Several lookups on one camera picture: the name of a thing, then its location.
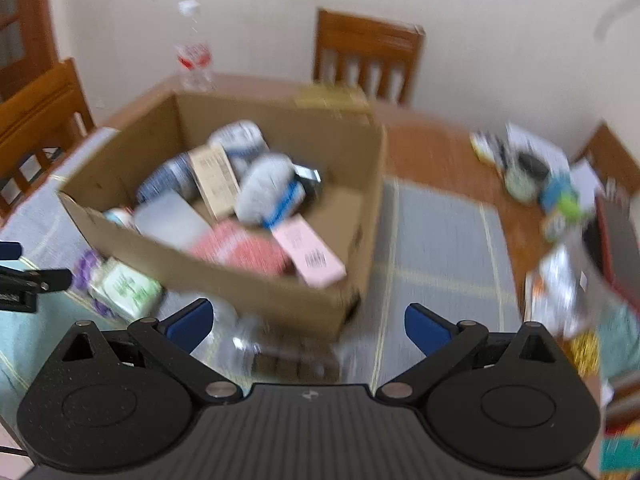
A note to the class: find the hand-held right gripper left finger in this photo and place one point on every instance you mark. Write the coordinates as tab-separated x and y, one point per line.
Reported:
192	322

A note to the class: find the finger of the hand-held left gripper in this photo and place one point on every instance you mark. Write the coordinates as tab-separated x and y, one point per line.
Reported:
10	250
30	281

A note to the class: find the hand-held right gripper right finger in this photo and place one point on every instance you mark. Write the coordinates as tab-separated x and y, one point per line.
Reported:
425	327

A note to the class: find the clear plastic jar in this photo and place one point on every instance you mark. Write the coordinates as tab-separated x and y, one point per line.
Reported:
235	345

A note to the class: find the brown cardboard box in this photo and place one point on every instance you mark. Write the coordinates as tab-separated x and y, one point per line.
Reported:
210	272

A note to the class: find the pink knit sock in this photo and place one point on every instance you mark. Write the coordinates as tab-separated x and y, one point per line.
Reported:
240	250

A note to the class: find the grey item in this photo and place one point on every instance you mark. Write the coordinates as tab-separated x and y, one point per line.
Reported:
170	220

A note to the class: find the small white and teal bottle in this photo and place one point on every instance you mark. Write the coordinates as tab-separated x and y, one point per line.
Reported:
119	217

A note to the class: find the pink rectangular box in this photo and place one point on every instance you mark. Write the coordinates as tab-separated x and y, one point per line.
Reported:
310	255

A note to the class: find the small beige box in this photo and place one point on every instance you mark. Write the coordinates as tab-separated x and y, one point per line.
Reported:
215	180

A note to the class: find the blue knit sock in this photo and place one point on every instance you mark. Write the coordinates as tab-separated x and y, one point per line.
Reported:
165	180

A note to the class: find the white sock with blue stripe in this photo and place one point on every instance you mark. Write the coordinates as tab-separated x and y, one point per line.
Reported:
265	185

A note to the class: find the clear jar with dark contents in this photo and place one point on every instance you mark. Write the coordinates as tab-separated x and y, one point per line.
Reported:
307	182

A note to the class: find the white and dark striped item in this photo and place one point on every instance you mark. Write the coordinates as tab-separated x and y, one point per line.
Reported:
237	142

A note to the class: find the purple knitted item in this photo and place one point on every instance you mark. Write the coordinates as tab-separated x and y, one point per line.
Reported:
87	266

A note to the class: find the blue and grey blanket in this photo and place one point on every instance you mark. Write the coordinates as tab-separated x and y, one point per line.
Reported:
440	260

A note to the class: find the green and white packet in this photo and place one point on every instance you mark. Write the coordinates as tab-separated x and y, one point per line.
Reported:
125	287

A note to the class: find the wooden chair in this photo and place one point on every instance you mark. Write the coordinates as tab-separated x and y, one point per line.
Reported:
350	30
40	95

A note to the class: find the gold shiny item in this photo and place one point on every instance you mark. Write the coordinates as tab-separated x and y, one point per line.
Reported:
584	355

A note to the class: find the dark round container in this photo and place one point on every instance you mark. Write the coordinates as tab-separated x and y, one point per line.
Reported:
527	177

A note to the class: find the blue and green item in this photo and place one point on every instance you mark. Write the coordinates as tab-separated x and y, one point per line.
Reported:
565	197

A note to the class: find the teal packet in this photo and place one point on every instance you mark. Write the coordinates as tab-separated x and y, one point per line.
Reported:
620	340

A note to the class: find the red and black box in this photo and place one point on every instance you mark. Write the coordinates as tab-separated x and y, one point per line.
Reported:
615	245

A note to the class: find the wooden door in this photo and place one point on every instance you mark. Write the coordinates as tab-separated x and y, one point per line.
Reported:
20	35

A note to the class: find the white papers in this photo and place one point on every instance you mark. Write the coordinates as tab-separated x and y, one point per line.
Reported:
537	142

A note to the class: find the olive flat box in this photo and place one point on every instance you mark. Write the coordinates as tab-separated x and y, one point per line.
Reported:
332	97

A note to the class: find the clear plastic water bottle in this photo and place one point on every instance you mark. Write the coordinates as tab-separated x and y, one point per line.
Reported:
195	60

